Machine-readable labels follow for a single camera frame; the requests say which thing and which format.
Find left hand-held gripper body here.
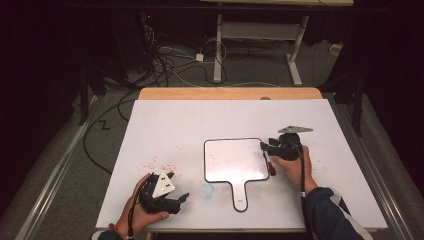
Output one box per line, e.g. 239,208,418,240
137,170,183,215

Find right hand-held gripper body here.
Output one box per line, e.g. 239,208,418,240
268,125,314,162

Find red whiteboard marker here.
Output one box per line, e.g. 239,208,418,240
262,149,278,177

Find small whiteboard with handle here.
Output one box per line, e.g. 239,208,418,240
203,137,270,213

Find person's right hand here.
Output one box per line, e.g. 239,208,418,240
270,145,318,198

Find person's left hand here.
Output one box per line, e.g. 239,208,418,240
117,173,170,238

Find white table cover sheet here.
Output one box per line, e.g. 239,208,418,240
95,99,389,231

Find wooden table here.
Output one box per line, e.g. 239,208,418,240
138,87,324,101

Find black stand leg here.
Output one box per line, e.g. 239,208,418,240
78,64,101,127

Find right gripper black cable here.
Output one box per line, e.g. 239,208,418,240
291,141,314,240

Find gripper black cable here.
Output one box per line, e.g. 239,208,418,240
291,141,314,240
126,181,148,240

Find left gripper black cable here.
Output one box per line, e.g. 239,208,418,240
126,181,148,240

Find grey metal rail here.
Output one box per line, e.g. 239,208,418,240
0,95,103,240
331,98,416,240

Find black floor cable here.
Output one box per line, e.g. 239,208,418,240
82,89,141,175

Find white metal desk frame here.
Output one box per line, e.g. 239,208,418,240
213,13,310,87

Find tangle of black cables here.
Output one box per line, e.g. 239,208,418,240
141,24,229,88

